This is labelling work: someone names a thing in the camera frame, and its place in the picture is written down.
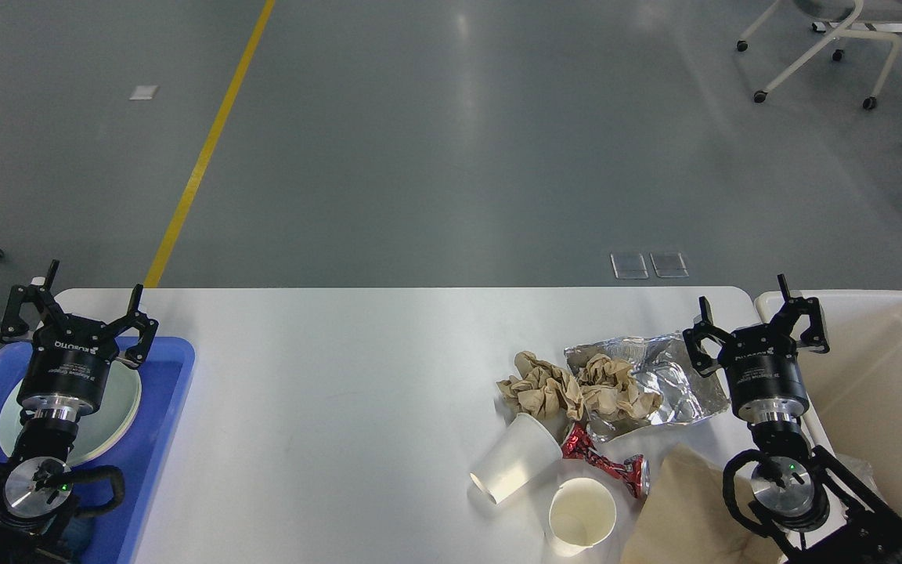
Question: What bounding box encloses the red foil wrapper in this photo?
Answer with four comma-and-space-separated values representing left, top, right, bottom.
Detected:
561, 421, 651, 501

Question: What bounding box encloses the brown paper bag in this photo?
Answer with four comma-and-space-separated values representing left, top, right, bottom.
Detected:
620, 443, 783, 563

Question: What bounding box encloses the silver foil bag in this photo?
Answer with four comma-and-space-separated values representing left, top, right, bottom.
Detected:
565, 333, 730, 443

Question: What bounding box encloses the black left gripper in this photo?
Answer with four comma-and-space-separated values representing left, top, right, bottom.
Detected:
0, 260, 160, 424

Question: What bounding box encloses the white plastic bin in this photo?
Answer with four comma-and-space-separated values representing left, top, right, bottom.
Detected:
799, 289, 902, 517

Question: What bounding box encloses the floor outlet cover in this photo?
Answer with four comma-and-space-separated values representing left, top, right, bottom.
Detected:
649, 252, 690, 279
611, 252, 649, 280

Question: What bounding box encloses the tipped white paper cup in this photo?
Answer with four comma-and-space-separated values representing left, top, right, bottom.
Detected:
470, 413, 562, 504

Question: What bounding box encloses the blue plastic tray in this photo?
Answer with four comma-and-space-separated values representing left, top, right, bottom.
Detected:
0, 336, 196, 563

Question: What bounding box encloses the white office chair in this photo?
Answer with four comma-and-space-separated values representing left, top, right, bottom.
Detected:
752, 1, 902, 111

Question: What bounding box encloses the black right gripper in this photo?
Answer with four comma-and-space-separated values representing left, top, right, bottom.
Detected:
683, 274, 831, 425

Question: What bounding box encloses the brown paper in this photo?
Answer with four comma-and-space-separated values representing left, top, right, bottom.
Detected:
496, 351, 586, 421
576, 353, 663, 422

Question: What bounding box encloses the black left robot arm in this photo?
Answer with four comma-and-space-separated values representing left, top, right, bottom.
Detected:
0, 260, 158, 563

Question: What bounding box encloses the light green plate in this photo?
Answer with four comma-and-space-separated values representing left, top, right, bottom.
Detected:
0, 363, 143, 465

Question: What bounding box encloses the floor outlet cover left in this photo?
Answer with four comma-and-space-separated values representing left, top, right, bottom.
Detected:
611, 252, 649, 280

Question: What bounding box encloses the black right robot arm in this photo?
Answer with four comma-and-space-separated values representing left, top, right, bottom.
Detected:
681, 275, 902, 563

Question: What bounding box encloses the upright white paper cup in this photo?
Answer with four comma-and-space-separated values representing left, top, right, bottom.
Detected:
547, 477, 617, 557

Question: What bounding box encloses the floor outlet cover right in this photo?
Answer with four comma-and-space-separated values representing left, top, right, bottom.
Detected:
649, 252, 690, 279

